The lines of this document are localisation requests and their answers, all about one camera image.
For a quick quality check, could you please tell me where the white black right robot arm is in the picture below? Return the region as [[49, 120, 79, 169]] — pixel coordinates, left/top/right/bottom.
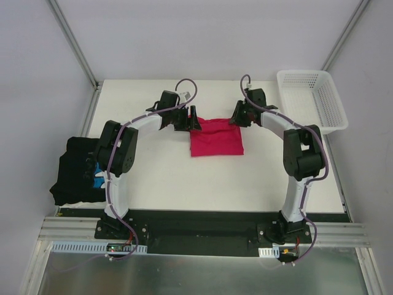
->
[[230, 87, 329, 245]]

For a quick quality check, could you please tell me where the white slotted cable duct right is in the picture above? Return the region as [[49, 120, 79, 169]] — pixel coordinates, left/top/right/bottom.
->
[[258, 247, 280, 259]]

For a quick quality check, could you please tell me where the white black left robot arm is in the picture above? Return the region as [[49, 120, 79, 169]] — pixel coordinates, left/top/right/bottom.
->
[[94, 90, 201, 239]]

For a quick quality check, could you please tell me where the aluminium frame rail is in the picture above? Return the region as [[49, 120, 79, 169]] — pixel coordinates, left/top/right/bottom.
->
[[39, 216, 99, 240]]

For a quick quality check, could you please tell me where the white perforated plastic basket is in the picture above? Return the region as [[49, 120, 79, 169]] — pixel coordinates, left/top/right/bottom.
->
[[276, 70, 348, 135]]

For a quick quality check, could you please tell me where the black folded t shirt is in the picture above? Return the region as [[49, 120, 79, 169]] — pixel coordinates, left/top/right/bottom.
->
[[50, 136, 106, 206]]

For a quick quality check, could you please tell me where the white slotted cable duct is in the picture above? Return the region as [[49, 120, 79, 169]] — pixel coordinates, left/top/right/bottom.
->
[[258, 247, 280, 259], [52, 242, 147, 255]]

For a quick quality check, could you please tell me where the white red folded shirt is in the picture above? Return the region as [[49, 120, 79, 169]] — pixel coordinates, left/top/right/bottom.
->
[[58, 202, 106, 210]]

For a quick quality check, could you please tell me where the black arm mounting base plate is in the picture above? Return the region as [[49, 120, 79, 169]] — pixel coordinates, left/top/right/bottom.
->
[[60, 208, 312, 257]]

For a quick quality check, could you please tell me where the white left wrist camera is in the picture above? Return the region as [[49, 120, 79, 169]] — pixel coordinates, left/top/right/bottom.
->
[[178, 92, 192, 101]]

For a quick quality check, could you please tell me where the pink t shirt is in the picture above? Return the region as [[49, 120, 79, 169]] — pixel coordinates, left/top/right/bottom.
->
[[190, 117, 244, 157]]

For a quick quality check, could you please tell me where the white slotted cable duct left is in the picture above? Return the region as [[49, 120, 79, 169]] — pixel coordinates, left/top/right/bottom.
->
[[52, 242, 147, 255]]

